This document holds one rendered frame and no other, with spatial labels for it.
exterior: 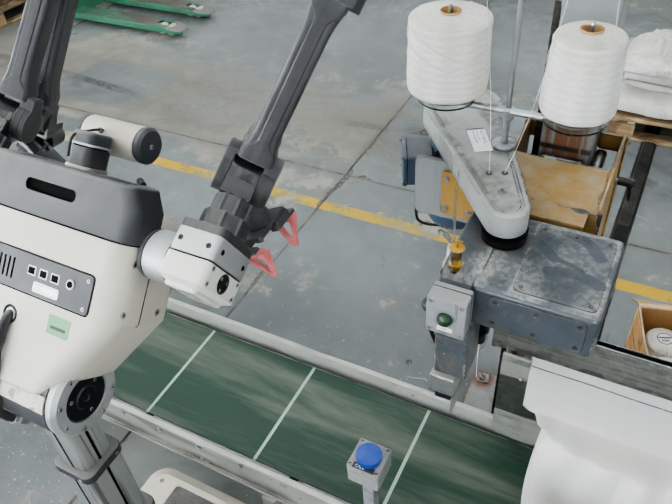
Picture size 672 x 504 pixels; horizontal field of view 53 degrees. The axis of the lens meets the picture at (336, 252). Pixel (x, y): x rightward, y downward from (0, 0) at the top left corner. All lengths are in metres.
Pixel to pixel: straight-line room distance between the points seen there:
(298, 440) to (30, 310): 1.11
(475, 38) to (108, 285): 0.79
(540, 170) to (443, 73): 0.35
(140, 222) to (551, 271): 0.74
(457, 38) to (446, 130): 0.27
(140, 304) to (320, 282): 2.02
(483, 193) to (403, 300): 1.80
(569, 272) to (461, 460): 0.98
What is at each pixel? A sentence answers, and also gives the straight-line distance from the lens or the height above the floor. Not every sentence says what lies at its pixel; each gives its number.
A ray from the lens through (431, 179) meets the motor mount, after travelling 1.63.
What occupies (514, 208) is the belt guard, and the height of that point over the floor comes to 1.42.
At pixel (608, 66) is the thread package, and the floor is 1.65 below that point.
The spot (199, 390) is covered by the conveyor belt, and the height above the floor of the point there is 0.38.
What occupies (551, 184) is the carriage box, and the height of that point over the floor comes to 1.33.
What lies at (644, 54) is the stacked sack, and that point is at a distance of 4.20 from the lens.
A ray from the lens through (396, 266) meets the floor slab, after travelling 3.24.
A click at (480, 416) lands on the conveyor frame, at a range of 2.20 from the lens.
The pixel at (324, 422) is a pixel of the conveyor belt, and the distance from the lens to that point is 2.21.
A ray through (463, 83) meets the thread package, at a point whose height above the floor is 1.58.
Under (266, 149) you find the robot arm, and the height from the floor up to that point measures 1.59.
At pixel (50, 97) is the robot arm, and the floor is 1.51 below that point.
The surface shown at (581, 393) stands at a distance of 1.63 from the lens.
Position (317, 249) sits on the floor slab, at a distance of 3.36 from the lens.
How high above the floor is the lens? 2.20
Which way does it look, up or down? 41 degrees down
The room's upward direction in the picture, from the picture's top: 5 degrees counter-clockwise
